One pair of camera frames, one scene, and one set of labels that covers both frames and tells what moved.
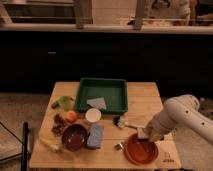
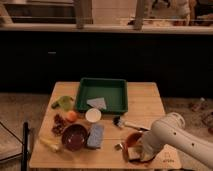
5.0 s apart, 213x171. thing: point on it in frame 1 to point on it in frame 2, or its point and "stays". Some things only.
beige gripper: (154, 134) to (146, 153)
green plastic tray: (113, 91) stays
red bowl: (140, 153) stays
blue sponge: (95, 136) stays
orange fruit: (71, 115) stays
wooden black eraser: (141, 132) to (134, 153)
